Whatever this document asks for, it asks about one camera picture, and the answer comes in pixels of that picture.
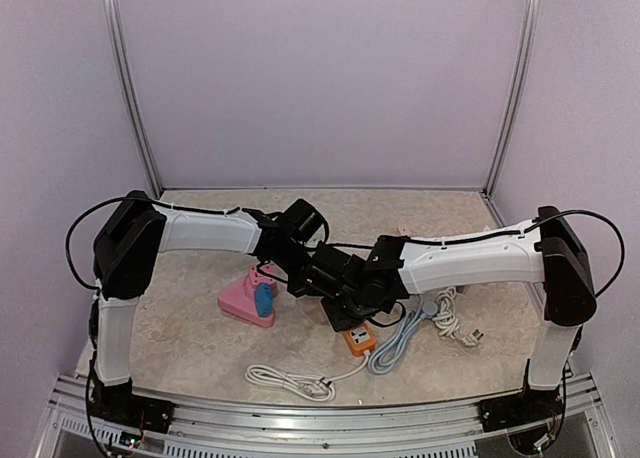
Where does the orange power strip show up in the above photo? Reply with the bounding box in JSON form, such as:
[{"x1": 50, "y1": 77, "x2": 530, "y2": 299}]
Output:
[{"x1": 342, "y1": 323, "x2": 377, "y2": 357}]

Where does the light blue power strip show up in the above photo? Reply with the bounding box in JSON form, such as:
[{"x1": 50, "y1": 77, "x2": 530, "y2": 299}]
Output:
[{"x1": 393, "y1": 226, "x2": 418, "y2": 238}]

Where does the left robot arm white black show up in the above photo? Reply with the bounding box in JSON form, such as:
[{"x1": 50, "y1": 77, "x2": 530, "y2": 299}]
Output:
[{"x1": 93, "y1": 190, "x2": 329, "y2": 423}]

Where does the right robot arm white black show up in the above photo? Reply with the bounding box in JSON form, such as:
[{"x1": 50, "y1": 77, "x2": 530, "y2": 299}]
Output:
[{"x1": 312, "y1": 206, "x2": 597, "y2": 422}]

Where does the blue plug adapter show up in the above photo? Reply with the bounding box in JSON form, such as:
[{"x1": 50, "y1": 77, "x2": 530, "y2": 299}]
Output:
[{"x1": 254, "y1": 283, "x2": 274, "y2": 318}]

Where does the pink square plug adapter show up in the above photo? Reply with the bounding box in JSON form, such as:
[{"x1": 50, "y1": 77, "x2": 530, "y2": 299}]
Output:
[{"x1": 248, "y1": 264, "x2": 276, "y2": 286}]

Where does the pink triangular socket base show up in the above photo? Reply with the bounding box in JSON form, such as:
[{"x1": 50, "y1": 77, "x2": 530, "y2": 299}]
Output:
[{"x1": 217, "y1": 271, "x2": 278, "y2": 328}]

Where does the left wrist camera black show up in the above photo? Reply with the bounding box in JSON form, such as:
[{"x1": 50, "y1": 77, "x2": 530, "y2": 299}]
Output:
[{"x1": 278, "y1": 198, "x2": 329, "y2": 243}]

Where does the light blue cable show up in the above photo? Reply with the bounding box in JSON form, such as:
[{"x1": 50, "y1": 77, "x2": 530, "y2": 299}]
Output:
[{"x1": 366, "y1": 300, "x2": 440, "y2": 377}]

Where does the white cable of purple strip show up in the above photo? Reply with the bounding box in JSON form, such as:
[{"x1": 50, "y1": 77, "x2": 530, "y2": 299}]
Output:
[{"x1": 431, "y1": 285, "x2": 486, "y2": 351}]

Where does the white cable of orange strip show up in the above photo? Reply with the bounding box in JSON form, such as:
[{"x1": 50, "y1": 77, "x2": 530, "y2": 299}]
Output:
[{"x1": 244, "y1": 350, "x2": 374, "y2": 403}]

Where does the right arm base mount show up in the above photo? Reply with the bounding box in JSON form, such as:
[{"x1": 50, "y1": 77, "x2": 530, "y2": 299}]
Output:
[{"x1": 478, "y1": 383, "x2": 564, "y2": 433}]

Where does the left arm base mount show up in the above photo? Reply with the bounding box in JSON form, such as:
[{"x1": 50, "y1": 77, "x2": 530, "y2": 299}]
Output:
[{"x1": 89, "y1": 378, "x2": 175, "y2": 434}]

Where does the aluminium front rail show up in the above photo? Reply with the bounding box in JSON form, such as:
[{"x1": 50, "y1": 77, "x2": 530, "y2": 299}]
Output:
[{"x1": 28, "y1": 374, "x2": 621, "y2": 457}]

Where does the right aluminium corner post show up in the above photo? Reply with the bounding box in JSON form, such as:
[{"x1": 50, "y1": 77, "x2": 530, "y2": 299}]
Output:
[{"x1": 483, "y1": 0, "x2": 542, "y2": 200}]

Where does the aluminium corner post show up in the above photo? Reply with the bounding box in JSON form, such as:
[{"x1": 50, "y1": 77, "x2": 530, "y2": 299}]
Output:
[
  {"x1": 483, "y1": 0, "x2": 542, "y2": 200},
  {"x1": 102, "y1": 0, "x2": 164, "y2": 198}
]

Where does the left aluminium corner post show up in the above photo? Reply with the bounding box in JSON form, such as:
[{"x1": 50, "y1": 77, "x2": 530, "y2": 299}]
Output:
[{"x1": 102, "y1": 0, "x2": 164, "y2": 198}]

